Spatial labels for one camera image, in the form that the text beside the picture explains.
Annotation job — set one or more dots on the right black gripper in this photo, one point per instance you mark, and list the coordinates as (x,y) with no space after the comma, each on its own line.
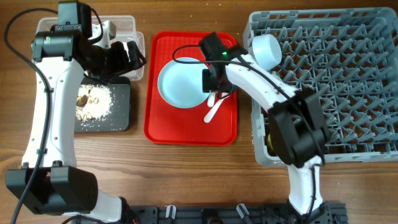
(208,84)

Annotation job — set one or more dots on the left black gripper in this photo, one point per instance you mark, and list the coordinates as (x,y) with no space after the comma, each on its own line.
(122,65)

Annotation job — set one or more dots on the white plastic spoon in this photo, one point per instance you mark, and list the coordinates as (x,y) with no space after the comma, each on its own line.
(211,99)

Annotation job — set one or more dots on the white plastic fork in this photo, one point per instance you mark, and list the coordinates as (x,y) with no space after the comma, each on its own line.
(209,116)

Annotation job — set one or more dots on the light blue plate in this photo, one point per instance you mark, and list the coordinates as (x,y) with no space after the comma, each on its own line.
(180,84)

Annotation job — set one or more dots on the rice and food scraps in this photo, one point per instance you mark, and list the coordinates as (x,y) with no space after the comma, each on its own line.
(94,102)

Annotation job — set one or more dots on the light blue bowl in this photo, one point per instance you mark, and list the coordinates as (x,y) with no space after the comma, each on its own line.
(267,51)

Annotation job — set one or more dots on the yellow plastic cup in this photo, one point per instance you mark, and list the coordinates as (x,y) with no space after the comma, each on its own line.
(270,148)

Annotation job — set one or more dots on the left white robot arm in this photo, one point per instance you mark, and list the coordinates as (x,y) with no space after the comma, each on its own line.
(48,181)

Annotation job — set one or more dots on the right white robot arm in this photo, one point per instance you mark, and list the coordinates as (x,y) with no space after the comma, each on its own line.
(297,127)

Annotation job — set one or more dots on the black waste tray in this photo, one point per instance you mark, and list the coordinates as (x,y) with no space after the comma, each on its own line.
(118,120)

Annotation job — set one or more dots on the grey dishwasher rack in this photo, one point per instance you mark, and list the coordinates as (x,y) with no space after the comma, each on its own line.
(349,58)

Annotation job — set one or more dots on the red serving tray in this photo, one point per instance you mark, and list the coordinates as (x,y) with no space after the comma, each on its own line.
(165,124)

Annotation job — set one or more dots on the black mounting rail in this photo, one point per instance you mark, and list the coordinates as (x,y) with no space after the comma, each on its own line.
(329,213)

